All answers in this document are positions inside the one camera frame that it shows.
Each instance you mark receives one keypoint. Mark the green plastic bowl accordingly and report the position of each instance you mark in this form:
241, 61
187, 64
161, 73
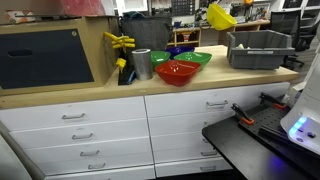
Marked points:
159, 57
199, 57

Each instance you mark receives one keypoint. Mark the grey plastic container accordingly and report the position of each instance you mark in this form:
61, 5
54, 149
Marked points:
258, 50

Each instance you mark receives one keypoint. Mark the red plastic bowl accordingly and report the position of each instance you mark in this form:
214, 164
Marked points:
177, 72

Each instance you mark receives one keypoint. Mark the wooden shelf unit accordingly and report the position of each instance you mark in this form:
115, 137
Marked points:
185, 37

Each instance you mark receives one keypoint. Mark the black orange clamp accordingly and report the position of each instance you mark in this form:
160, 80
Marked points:
268, 99
242, 114

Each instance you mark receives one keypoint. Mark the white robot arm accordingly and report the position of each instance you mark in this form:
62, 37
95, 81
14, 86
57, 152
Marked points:
305, 110

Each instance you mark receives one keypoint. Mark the grey fabric basket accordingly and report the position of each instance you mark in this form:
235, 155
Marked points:
148, 31

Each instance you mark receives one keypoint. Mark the white drawer cabinet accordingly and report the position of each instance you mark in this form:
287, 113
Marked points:
134, 138

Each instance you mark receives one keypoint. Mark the silver metal cylinder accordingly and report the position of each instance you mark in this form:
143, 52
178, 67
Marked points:
142, 64

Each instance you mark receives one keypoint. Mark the cardboard box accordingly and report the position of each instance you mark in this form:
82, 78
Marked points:
56, 55

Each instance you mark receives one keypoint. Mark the black office chair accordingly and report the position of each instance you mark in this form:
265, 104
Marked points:
289, 22

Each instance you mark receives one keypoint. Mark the clear bag with red contents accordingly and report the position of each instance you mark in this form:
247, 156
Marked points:
83, 7

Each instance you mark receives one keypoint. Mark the blue plastic bowl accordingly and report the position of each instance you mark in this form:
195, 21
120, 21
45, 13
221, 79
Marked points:
180, 49

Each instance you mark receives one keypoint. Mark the yellow plastic bowl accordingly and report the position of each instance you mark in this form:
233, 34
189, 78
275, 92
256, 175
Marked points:
218, 18

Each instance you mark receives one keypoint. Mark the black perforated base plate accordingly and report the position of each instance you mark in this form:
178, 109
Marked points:
264, 125

